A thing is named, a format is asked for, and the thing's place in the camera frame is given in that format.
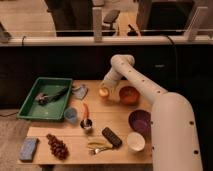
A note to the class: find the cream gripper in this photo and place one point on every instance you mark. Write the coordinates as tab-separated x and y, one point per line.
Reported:
106	84

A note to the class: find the orange apple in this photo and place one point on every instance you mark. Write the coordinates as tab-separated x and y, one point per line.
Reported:
104	92

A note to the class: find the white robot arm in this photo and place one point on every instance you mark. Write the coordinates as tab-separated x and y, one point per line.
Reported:
175	144

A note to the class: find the small metal cup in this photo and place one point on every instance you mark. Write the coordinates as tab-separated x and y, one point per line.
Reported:
86	125

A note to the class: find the blue plastic cup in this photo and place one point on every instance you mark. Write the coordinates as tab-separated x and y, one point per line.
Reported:
70	114

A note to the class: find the orange bowl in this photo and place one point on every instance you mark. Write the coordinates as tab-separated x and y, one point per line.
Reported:
129	95

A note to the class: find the grey crumpled cloth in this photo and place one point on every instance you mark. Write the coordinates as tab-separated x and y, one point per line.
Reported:
79	92

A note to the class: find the orange carrot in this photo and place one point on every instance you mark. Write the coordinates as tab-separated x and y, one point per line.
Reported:
86	111

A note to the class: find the purple bowl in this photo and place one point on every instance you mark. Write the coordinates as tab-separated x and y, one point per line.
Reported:
140	121

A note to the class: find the black remote control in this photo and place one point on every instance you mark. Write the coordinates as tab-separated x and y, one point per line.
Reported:
111	137

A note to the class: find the yellow banana peel piece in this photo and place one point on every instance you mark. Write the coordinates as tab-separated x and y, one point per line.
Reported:
94	145

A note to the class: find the green plastic tray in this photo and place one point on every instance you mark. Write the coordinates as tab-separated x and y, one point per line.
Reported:
52	111

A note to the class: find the black tool in tray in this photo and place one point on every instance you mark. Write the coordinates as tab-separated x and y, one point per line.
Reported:
43	99

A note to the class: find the black office chair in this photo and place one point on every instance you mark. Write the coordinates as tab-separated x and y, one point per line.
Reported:
108	21

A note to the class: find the bunch of dark grapes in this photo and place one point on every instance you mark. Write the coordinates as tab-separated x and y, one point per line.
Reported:
58	147

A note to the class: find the blue sponge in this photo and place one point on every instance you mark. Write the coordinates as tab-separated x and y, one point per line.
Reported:
28	149

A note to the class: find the white horizontal rail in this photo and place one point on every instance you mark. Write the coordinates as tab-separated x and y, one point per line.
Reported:
106	41

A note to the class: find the wooden post left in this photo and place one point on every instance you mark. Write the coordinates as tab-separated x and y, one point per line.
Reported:
97	24

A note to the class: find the wooden post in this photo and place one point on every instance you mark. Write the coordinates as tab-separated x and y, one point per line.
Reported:
97	24
195	23

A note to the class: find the wooden post right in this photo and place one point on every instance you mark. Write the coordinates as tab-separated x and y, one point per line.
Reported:
195	23

